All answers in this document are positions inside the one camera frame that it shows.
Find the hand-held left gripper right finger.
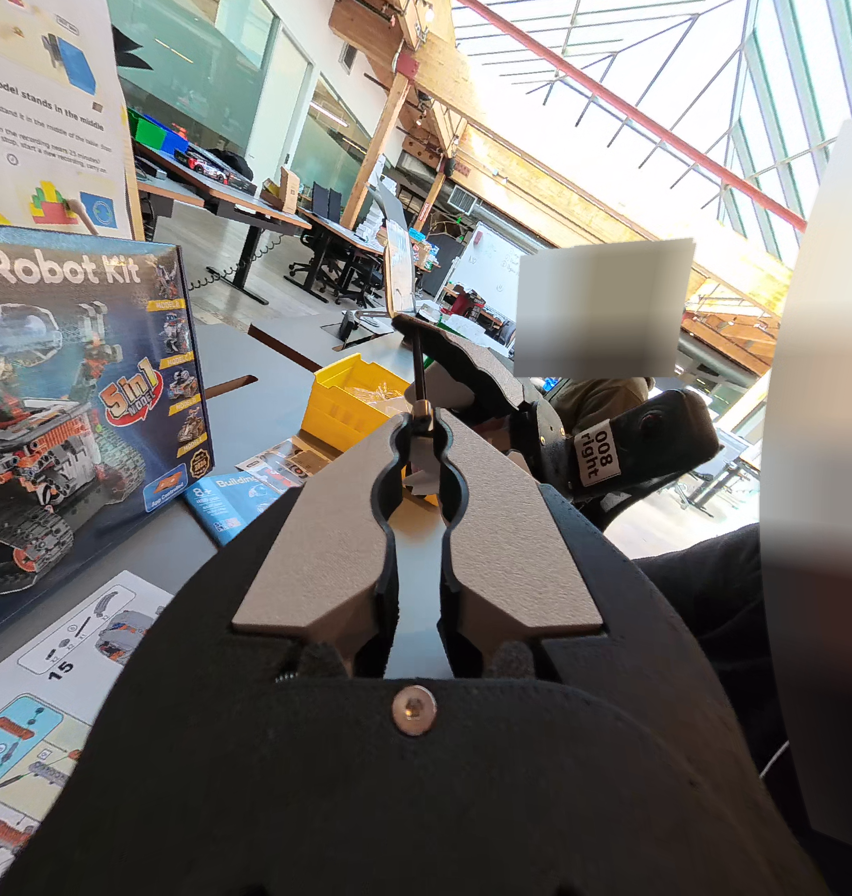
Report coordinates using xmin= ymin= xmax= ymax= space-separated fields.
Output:
xmin=429 ymin=412 xmax=605 ymax=679

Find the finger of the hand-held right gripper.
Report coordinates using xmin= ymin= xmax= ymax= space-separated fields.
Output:
xmin=426 ymin=360 xmax=479 ymax=418
xmin=405 ymin=451 xmax=442 ymax=495

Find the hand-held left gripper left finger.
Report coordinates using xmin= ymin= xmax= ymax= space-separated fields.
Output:
xmin=231 ymin=413 xmax=411 ymax=679

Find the black axle rod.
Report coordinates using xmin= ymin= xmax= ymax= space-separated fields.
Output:
xmin=409 ymin=332 xmax=435 ymax=424

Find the dark wooden desk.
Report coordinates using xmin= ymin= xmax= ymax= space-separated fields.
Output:
xmin=135 ymin=140 xmax=312 ymax=306

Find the clear plastic parts bag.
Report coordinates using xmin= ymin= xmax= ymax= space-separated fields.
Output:
xmin=345 ymin=384 xmax=406 ymax=418

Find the colour printed leaflet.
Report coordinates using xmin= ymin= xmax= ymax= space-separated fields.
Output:
xmin=237 ymin=437 xmax=339 ymax=494

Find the blue booklet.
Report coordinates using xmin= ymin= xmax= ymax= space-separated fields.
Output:
xmin=184 ymin=470 xmax=287 ymax=547

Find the yellow parts bin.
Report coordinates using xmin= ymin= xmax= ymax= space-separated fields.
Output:
xmin=301 ymin=353 xmax=441 ymax=506

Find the whiteboard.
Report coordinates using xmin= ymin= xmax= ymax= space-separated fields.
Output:
xmin=454 ymin=224 xmax=529 ymax=320

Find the cardboard stand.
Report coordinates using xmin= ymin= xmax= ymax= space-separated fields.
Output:
xmin=384 ymin=220 xmax=420 ymax=319

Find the person's black clothing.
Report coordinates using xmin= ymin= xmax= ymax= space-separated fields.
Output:
xmin=632 ymin=521 xmax=819 ymax=896

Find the cardboard box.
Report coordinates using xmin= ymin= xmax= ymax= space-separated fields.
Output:
xmin=261 ymin=167 xmax=302 ymax=214

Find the robot kit box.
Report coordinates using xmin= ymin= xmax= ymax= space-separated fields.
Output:
xmin=0 ymin=223 xmax=215 ymax=620

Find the open instruction booklet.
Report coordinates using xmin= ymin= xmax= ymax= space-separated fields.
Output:
xmin=0 ymin=570 xmax=175 ymax=893

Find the red ceiling pipe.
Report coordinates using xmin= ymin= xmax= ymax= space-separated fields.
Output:
xmin=459 ymin=0 xmax=809 ymax=233

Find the red black toy car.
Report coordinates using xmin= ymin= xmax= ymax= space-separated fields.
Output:
xmin=177 ymin=144 xmax=259 ymax=197

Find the cardboard backing board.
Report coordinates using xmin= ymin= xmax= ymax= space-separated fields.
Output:
xmin=121 ymin=129 xmax=147 ymax=243

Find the green plastic bin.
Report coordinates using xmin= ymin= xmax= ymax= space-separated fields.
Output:
xmin=127 ymin=108 xmax=168 ymax=151

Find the printed instruction sheet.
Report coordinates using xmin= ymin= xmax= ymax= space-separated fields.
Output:
xmin=0 ymin=0 xmax=134 ymax=240

